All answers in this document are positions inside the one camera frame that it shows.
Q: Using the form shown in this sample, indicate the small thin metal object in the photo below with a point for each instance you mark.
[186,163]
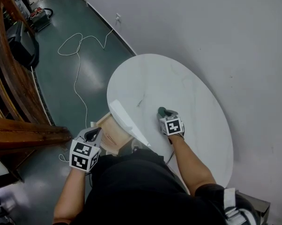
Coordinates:
[140,102]

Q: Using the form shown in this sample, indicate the person's black clothing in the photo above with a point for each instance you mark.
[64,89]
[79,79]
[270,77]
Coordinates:
[136,191]

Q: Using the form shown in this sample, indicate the floor cleaning machine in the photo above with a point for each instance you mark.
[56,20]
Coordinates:
[19,48]

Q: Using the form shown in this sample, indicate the white wall socket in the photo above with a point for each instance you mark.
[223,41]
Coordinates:
[118,18]

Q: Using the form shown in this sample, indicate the person's right forearm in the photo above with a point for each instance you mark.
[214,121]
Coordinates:
[190,165]

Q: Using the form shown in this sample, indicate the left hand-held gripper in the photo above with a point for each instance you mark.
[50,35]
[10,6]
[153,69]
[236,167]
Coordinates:
[82,156]

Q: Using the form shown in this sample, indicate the red pen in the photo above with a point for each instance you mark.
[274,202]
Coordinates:
[109,138]

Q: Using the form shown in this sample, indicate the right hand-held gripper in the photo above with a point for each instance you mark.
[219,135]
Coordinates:
[172,126]

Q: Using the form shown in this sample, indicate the person's right white shoe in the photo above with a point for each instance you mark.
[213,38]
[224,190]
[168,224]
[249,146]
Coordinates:
[135,145]

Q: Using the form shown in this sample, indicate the person's left forearm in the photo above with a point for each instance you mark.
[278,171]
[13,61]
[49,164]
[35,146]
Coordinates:
[70,193]

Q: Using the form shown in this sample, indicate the white kidney-shaped desk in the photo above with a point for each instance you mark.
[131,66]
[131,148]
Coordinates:
[190,90]

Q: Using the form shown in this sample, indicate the large wooden drawer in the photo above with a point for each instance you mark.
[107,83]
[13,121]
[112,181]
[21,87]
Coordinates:
[113,130]

